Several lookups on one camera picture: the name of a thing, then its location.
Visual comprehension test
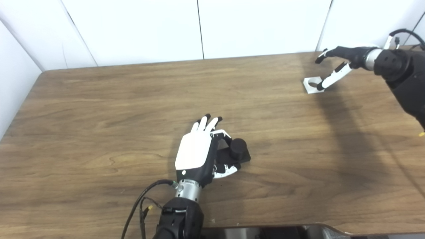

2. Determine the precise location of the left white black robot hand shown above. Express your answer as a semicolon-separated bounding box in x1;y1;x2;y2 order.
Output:
175;114;242;188

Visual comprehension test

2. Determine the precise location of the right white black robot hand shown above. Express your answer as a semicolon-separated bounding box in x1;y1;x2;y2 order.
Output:
314;46;374;91

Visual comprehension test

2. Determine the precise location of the black peg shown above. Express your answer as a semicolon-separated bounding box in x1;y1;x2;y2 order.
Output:
216;138;251;165

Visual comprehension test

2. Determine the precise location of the white square piece with hole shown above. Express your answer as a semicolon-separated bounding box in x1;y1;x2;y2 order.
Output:
303;76;327;94

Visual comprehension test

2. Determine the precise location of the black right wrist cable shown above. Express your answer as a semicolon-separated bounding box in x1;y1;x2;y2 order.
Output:
385;29;425;50

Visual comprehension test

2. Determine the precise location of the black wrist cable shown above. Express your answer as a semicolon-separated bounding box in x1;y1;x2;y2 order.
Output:
385;29;425;50
121;179;176;239

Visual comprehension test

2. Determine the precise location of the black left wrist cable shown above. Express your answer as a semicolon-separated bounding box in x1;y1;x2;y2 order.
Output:
121;179;176;239

